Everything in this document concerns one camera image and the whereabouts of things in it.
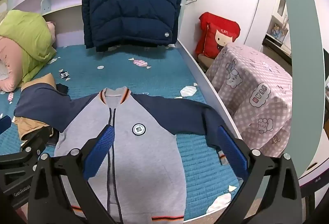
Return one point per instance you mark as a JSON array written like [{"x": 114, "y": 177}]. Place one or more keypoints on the black garment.
[{"x": 62, "y": 89}]

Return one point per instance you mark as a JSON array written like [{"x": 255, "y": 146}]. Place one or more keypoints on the green quilt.
[{"x": 25, "y": 38}]

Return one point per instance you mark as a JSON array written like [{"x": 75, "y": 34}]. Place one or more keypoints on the grey and navy zip jacket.
[{"x": 144, "y": 162}]

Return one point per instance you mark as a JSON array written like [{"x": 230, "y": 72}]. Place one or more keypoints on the pink quilt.
[{"x": 10, "y": 59}]

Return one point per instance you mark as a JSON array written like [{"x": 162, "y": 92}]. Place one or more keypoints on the navy puffer jacket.
[{"x": 128, "y": 8}]

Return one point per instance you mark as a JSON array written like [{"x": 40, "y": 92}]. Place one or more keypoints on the white display cabinet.
[{"x": 280, "y": 8}]

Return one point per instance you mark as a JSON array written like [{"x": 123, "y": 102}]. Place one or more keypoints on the red cartoon cushion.
[{"x": 218, "y": 33}]

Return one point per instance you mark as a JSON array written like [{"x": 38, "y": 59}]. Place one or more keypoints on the teal door frame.
[{"x": 303, "y": 33}]

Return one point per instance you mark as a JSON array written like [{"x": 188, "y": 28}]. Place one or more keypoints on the teal candy print bed sheet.
[{"x": 159, "y": 77}]

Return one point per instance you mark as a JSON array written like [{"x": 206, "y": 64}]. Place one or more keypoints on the khaki jacket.
[{"x": 43, "y": 80}]

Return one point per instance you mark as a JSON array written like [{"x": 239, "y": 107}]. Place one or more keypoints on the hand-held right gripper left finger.
[{"x": 100, "y": 152}]

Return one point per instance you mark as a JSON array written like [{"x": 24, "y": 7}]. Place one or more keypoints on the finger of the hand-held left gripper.
[
  {"x": 5, "y": 123},
  {"x": 37, "y": 143}
]

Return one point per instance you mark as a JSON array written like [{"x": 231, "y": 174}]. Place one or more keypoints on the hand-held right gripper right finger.
[{"x": 232, "y": 152}]

